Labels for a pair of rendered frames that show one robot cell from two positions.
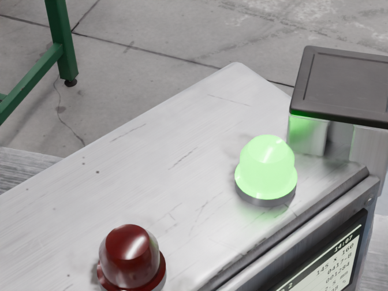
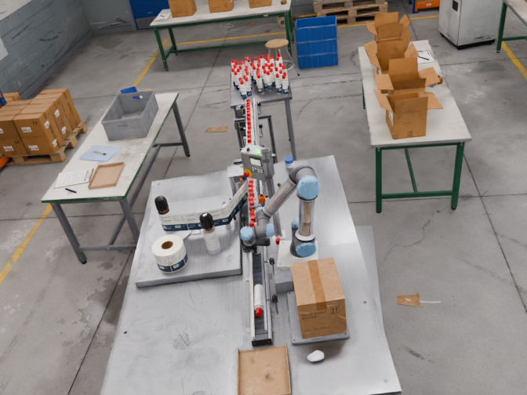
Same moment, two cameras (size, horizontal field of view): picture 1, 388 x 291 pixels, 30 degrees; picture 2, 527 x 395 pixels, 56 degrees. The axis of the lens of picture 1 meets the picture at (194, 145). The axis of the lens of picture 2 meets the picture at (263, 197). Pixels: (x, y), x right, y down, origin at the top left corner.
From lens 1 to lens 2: 2.88 m
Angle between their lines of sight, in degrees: 57
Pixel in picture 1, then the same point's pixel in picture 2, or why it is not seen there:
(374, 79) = (265, 151)
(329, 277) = (258, 162)
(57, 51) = (448, 193)
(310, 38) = not seen: outside the picture
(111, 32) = (491, 206)
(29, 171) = (336, 183)
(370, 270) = (339, 233)
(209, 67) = (496, 239)
